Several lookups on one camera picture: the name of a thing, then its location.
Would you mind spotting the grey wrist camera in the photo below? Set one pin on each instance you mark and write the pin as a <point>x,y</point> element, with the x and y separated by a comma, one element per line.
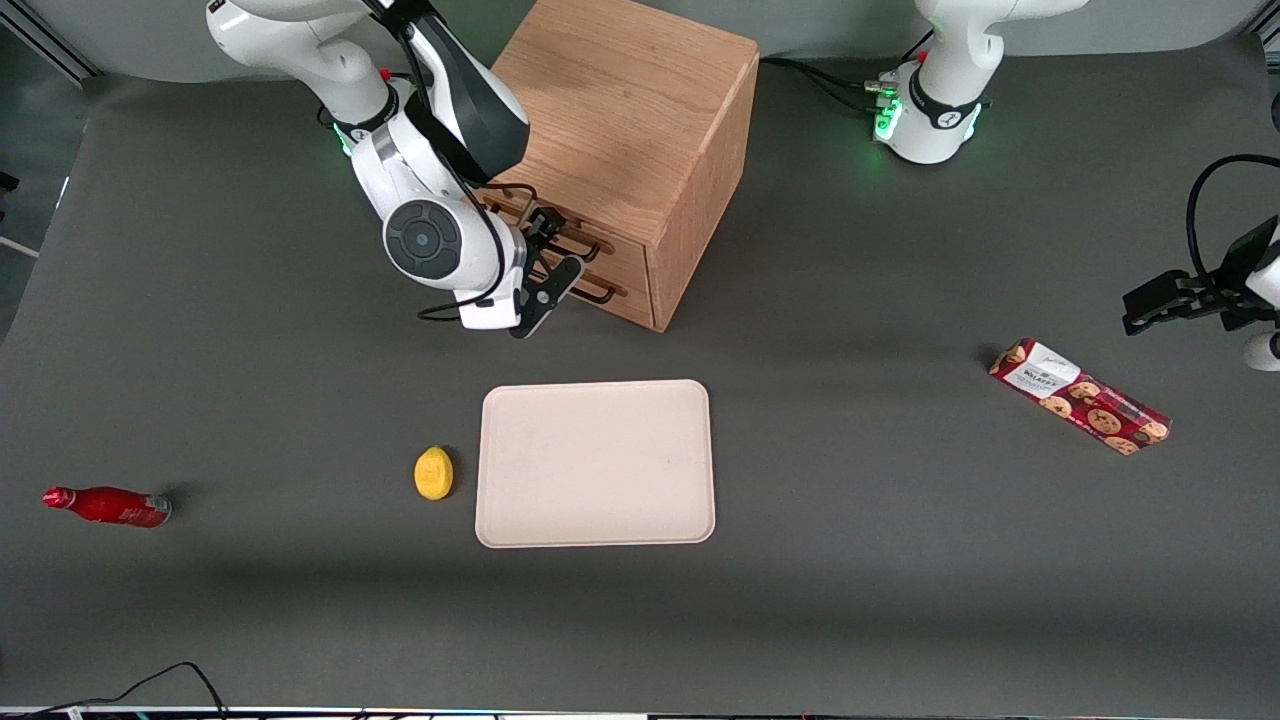
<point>548,295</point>
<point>1263,352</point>

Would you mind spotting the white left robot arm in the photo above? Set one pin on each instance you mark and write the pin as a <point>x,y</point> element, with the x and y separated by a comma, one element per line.
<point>940,90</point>

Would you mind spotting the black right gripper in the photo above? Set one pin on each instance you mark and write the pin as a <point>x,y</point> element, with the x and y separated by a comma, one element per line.
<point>541,224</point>

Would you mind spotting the red cookie box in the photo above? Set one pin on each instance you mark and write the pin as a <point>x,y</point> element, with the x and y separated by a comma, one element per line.
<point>1080,396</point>

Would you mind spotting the yellow lemon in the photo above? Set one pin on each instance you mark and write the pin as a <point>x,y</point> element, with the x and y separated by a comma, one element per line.
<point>433,473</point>

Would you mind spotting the beige plastic tray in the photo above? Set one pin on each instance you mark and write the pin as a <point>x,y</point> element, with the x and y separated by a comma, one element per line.
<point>596,463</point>

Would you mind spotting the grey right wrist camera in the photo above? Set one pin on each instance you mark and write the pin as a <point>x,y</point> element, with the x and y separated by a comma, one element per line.
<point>548,295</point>

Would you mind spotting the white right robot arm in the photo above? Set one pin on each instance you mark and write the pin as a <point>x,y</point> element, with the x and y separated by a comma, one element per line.
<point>430,180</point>

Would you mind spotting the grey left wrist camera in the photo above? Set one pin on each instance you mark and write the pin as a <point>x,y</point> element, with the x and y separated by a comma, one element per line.
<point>1263,352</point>

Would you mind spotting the red bottle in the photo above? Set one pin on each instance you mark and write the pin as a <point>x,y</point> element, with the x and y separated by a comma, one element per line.
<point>110,506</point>

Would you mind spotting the wooden drawer cabinet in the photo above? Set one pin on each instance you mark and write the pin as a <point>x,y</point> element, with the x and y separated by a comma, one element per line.
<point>640,110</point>

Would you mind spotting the aluminium frame profile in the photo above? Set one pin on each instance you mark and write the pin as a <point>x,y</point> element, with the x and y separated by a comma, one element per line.
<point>50,40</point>

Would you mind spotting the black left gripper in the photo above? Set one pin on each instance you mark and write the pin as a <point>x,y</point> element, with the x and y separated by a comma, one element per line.
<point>1226,271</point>

